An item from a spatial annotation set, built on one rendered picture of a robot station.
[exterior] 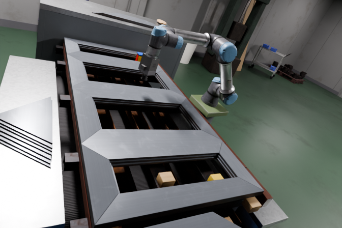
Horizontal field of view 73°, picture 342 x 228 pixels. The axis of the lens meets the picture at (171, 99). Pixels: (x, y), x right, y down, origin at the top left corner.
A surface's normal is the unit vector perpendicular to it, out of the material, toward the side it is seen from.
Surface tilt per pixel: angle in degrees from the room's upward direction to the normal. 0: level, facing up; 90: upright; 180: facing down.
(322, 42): 90
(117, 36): 90
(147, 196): 0
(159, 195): 0
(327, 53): 90
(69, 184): 0
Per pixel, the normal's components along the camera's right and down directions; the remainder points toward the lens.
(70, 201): 0.33, -0.84
